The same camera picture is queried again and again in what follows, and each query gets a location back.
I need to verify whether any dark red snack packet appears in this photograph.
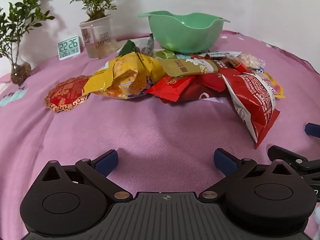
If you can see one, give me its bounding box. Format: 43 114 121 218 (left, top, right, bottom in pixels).
175 84 231 102

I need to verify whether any dark green patterned packet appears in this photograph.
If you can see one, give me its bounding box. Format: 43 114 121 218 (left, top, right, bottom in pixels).
136 34 155 57

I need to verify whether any plant in white pot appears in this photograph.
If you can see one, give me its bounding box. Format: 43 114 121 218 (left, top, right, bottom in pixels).
69 0 120 60

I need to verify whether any large red white bag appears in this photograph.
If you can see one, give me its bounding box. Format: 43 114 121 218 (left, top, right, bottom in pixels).
221 67 280 150

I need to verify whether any white digital clock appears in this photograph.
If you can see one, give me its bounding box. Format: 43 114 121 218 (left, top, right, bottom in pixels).
58 36 82 60

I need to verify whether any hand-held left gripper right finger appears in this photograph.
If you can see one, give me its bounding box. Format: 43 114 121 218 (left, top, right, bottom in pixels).
199 148 300 203

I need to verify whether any large yellow snack bag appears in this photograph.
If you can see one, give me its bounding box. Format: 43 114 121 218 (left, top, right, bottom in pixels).
82 52 167 100

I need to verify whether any white blue snack packet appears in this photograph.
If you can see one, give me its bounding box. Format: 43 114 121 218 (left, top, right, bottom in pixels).
207 51 242 60

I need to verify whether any red orange stick packet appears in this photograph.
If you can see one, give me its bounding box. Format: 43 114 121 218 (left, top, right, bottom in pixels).
219 57 248 72

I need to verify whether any clear packet of pale puffs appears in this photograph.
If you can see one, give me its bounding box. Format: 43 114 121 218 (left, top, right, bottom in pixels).
237 53 265 69

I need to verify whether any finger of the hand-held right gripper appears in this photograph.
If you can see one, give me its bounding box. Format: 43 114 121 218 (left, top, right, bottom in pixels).
304 122 320 138
267 145 320 180

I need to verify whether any yellow thin packet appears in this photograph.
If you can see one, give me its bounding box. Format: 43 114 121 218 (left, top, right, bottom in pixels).
264 72 285 98

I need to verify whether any red gold ornate packet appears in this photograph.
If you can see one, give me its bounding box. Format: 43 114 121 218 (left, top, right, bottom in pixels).
44 75 92 113

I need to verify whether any pink printed tablecloth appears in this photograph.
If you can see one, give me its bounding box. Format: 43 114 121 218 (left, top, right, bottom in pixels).
0 30 320 240

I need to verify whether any red zigzag edge packet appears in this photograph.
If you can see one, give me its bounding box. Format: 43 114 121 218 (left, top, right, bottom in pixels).
196 72 228 92

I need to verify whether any pale green patterned packet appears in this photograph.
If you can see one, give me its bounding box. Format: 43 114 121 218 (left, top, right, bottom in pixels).
154 49 181 60

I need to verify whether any plant in glass vase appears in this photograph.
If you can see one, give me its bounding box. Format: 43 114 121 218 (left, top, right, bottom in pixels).
0 0 55 86

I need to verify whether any green plastic bowl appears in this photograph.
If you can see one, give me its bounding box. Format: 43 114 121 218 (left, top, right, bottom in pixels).
138 11 231 55

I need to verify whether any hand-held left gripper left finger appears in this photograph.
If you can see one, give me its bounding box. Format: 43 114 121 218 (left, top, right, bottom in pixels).
37 149 133 203

